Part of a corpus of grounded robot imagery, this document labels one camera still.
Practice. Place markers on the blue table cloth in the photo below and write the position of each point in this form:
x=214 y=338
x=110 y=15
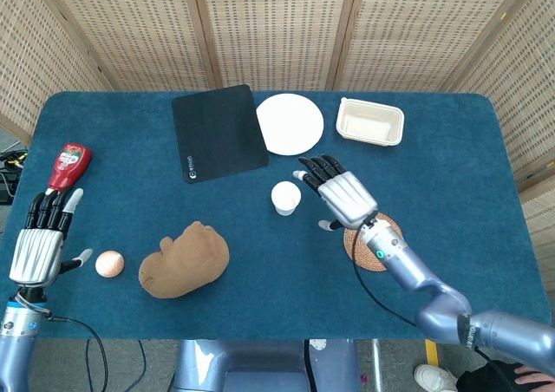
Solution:
x=282 y=288

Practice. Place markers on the metal table leg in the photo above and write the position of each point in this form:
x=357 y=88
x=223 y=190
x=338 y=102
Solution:
x=376 y=366

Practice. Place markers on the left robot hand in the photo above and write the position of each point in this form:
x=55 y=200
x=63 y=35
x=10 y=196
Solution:
x=34 y=253

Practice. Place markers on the small peach ball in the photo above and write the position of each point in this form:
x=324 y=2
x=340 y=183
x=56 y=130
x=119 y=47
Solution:
x=109 y=263

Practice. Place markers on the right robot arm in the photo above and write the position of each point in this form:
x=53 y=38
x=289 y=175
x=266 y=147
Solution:
x=416 y=270

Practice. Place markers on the black trousers leg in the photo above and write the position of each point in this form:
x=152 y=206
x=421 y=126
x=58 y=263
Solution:
x=490 y=379

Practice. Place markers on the brown capybara plush toy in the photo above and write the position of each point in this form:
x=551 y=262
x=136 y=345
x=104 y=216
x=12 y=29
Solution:
x=186 y=262

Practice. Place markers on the bystander bare hand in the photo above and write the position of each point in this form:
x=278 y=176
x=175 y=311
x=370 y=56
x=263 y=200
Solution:
x=537 y=374

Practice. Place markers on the black mouse pad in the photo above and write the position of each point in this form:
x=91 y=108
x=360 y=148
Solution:
x=217 y=132

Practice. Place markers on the red ketchup squeeze bottle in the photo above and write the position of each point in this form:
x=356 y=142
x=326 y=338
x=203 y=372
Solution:
x=71 y=162

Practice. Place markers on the round woven rattan coaster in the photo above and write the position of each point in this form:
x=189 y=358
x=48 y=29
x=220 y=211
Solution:
x=366 y=257

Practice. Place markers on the small white paper cup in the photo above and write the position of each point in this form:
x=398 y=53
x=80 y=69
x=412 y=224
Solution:
x=286 y=197

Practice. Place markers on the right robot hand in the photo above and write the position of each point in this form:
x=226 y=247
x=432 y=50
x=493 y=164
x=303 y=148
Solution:
x=347 y=197

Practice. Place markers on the grey robot torso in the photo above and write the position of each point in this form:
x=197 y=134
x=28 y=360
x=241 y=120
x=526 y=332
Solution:
x=260 y=366

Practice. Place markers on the white shoe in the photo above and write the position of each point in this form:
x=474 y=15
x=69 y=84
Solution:
x=433 y=376

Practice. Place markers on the cream rectangular food container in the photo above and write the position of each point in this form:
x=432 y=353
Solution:
x=368 y=123

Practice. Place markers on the white round paper plate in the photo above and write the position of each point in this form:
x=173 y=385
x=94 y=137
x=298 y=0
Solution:
x=290 y=123

